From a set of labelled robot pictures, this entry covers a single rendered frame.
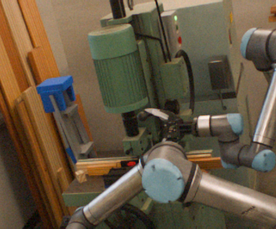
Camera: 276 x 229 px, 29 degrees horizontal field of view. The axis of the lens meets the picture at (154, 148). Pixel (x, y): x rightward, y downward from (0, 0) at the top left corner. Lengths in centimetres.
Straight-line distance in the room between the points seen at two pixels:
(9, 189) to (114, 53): 193
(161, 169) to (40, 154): 219
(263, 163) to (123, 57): 65
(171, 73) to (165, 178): 87
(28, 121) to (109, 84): 151
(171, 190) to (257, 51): 68
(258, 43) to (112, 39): 52
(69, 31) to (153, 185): 337
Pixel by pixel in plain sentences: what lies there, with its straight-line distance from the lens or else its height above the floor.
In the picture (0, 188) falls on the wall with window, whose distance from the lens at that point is 360.
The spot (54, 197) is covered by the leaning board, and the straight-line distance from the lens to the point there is 362.
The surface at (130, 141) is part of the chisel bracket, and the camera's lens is 210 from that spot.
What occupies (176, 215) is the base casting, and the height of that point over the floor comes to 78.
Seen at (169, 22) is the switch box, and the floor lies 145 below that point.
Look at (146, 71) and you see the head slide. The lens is 215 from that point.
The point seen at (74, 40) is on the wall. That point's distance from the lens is 468.
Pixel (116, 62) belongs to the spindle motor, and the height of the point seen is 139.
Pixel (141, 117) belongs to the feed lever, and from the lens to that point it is 183.
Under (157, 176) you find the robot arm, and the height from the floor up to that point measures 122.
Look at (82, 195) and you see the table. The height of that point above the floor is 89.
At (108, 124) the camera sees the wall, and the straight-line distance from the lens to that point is 482.
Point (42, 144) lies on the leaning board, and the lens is 350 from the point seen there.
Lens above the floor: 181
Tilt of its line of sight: 22 degrees down
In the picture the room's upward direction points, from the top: 12 degrees counter-clockwise
